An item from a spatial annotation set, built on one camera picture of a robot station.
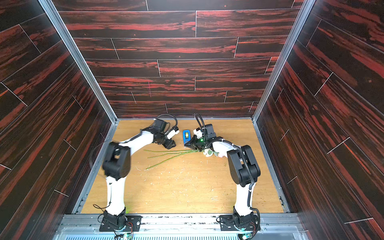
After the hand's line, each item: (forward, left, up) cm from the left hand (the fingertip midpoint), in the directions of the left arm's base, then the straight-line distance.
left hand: (173, 142), depth 101 cm
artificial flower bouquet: (-8, -23, 0) cm, 24 cm away
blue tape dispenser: (+3, -8, -2) cm, 9 cm away
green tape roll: (+6, -9, +1) cm, 11 cm away
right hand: (-5, -10, +4) cm, 12 cm away
